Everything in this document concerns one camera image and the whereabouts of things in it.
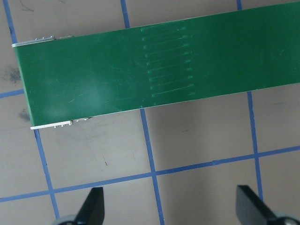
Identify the green belt conveyor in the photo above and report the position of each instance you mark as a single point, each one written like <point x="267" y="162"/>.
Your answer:
<point x="140" y="70"/>

